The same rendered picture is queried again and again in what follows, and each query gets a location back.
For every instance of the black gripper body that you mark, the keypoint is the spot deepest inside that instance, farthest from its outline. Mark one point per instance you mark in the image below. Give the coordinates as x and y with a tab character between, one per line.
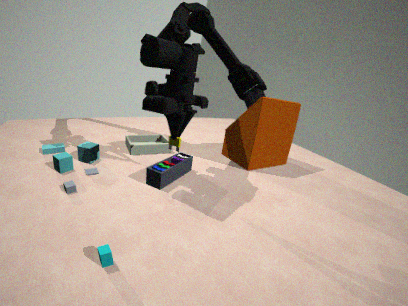
180	95

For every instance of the yellow fuse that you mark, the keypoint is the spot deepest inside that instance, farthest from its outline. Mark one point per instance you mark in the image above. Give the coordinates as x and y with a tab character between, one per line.
176	143

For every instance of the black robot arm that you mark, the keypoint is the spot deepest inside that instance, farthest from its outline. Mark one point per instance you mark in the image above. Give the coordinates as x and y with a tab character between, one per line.
168	51

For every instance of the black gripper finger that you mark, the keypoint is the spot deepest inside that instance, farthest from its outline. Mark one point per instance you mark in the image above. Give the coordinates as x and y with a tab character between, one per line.
188	117
175	122

